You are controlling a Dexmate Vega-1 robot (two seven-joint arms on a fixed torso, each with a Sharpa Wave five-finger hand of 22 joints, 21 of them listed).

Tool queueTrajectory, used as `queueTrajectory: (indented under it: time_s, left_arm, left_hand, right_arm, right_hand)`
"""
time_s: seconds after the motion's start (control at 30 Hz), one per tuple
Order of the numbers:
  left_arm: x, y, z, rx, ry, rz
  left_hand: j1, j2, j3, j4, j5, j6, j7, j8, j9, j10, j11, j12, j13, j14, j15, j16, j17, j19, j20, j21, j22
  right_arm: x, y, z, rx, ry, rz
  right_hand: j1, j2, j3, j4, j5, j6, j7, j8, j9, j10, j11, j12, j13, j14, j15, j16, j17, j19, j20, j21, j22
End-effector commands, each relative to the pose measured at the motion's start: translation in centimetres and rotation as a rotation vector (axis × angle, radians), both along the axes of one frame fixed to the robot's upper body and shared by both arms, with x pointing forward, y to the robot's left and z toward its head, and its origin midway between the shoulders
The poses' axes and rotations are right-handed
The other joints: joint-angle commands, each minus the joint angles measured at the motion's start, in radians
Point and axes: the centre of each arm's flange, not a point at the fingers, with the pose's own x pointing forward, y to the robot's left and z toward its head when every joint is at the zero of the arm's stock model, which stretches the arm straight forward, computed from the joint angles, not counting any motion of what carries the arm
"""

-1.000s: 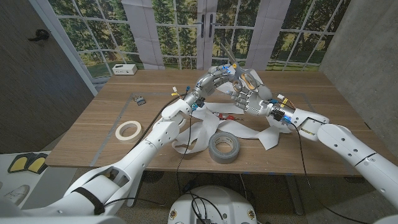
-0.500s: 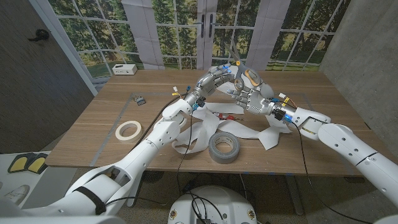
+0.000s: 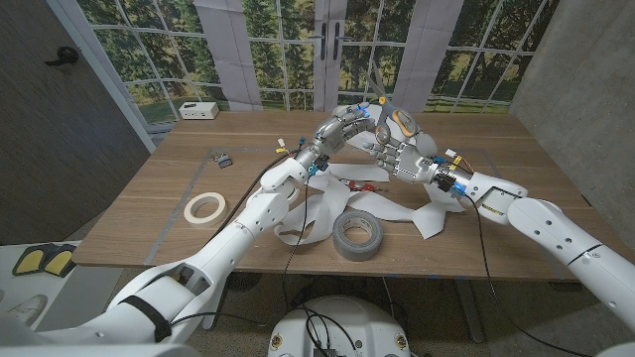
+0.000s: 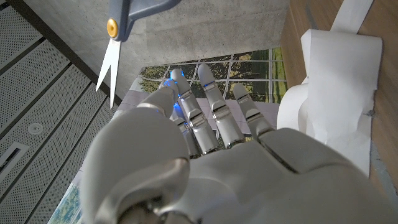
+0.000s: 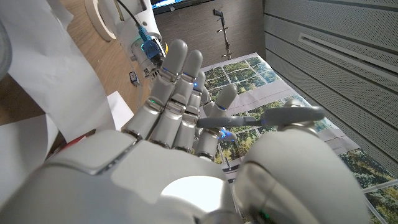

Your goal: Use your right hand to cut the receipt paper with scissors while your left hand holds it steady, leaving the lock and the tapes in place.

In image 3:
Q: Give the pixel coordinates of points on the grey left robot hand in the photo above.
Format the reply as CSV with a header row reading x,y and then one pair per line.
x,y
337,131

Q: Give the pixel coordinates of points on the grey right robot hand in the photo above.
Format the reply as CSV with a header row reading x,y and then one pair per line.
x,y
417,163

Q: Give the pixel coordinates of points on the long white receipt paper strip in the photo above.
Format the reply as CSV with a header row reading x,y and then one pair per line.
x,y
377,208

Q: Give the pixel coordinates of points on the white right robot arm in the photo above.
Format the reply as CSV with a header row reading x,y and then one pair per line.
x,y
555,233

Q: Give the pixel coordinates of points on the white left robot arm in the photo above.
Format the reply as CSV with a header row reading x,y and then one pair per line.
x,y
223,248

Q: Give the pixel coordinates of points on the printed window forest backdrop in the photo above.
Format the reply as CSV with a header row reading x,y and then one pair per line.
x,y
372,49

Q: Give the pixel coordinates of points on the white power box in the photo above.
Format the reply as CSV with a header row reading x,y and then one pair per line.
x,y
198,111

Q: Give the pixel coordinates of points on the grey table leg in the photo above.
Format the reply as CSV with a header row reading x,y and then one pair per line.
x,y
471,312

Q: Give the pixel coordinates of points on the beige masking tape roll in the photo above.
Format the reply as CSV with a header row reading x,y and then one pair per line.
x,y
206,223

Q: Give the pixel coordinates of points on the white robot torso base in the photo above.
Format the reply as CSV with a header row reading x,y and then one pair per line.
x,y
372,327

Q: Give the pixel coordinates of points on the black round floor object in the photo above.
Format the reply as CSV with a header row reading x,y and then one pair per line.
x,y
245,281

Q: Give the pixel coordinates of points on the white table leg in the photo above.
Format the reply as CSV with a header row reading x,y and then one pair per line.
x,y
218,310

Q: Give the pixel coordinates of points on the white floor board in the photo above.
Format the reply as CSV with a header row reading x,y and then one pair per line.
x,y
84,292

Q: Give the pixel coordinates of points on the yellow black foot pedal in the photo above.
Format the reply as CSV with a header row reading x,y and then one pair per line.
x,y
60,260
30,260

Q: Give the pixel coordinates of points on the white robot torso edge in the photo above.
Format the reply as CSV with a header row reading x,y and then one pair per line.
x,y
99,352

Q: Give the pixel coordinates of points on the white sneaker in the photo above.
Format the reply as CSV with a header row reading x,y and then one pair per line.
x,y
27,308

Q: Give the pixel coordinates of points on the grey duct tape roll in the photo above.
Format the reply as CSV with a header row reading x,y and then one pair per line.
x,y
347,248

